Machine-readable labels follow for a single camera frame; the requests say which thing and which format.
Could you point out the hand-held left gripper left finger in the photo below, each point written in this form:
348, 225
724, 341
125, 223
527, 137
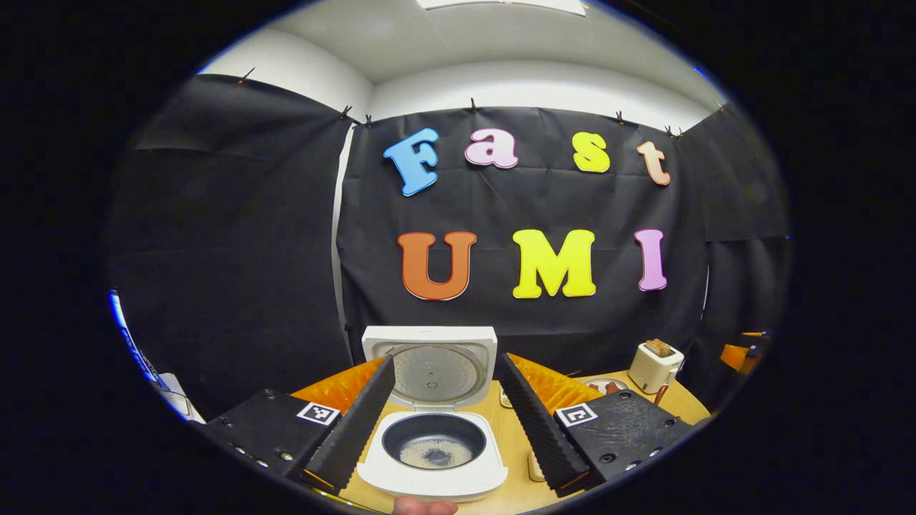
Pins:
354, 433

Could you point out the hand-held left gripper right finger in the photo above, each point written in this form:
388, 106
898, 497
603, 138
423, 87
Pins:
537, 436

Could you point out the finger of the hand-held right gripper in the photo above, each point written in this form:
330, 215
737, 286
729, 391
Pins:
736, 357

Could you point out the white rice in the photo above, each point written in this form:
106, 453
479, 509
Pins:
415, 454

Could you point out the white rice cooker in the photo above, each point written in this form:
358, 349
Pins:
444, 483

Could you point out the white round plate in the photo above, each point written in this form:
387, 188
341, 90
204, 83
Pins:
594, 384

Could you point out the toast bread slice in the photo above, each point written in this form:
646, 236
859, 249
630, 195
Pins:
658, 347

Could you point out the white toaster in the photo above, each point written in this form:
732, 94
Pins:
651, 372

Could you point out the white side desk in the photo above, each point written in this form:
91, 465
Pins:
179, 400

